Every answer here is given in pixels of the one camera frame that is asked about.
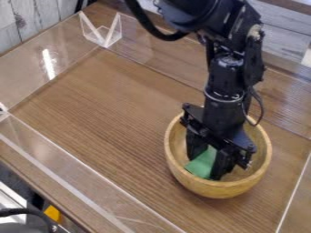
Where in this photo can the clear acrylic corner bracket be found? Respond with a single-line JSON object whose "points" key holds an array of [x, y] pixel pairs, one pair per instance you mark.
{"points": [[104, 36]]}

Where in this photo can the brown wooden bowl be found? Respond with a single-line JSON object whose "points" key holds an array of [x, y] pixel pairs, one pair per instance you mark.
{"points": [[237, 182]]}

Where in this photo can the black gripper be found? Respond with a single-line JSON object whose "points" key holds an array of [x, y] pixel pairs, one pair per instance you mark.
{"points": [[216, 125]]}

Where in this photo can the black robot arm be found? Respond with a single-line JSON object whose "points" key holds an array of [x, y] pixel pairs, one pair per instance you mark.
{"points": [[229, 28]]}

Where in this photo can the yellow label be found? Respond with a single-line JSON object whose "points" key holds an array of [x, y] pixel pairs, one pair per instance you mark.
{"points": [[54, 213]]}

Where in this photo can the green rectangular block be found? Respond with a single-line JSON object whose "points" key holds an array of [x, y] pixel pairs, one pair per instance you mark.
{"points": [[201, 166]]}

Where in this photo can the clear acrylic enclosure wall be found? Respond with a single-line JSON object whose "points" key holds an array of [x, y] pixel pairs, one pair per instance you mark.
{"points": [[93, 114]]}

